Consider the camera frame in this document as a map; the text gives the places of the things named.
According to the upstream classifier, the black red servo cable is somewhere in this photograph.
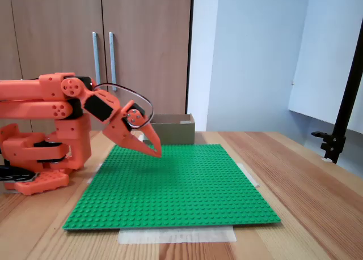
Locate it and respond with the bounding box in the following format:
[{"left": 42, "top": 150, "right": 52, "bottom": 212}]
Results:
[{"left": 94, "top": 82, "right": 154, "bottom": 130}]

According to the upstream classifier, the brown cardboard box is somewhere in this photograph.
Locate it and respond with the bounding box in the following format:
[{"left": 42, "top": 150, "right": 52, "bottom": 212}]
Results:
[{"left": 142, "top": 113, "right": 197, "bottom": 146}]

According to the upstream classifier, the green lego baseplate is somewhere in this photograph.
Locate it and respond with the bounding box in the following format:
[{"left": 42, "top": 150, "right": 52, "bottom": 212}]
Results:
[{"left": 62, "top": 143, "right": 282, "bottom": 232}]

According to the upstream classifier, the long masking tape strip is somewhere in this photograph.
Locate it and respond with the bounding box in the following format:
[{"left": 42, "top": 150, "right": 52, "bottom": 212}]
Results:
[{"left": 117, "top": 225, "right": 238, "bottom": 245}]

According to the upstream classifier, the white panel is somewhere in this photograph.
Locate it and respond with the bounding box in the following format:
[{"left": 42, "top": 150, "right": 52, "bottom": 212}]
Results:
[{"left": 288, "top": 0, "right": 363, "bottom": 135}]

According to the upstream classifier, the thin masking tape strip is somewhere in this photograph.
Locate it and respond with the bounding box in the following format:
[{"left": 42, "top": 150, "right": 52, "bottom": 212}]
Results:
[{"left": 86, "top": 161, "right": 103, "bottom": 185}]

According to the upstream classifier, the black camera stand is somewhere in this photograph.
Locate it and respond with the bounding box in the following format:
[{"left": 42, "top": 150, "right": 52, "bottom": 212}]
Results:
[{"left": 311, "top": 32, "right": 363, "bottom": 165}]

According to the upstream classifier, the brown wooden cupboard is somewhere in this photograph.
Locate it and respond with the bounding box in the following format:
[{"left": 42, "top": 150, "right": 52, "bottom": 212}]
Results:
[{"left": 0, "top": 0, "right": 195, "bottom": 134}]

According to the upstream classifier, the silver cupboard handle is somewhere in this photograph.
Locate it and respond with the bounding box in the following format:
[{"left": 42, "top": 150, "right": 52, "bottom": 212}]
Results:
[
  {"left": 91, "top": 31, "right": 102, "bottom": 87},
  {"left": 108, "top": 31, "right": 118, "bottom": 92}
]

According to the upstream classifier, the short masking tape strip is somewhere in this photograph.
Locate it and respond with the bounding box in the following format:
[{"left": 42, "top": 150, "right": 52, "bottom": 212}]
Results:
[{"left": 236, "top": 163, "right": 261, "bottom": 189}]

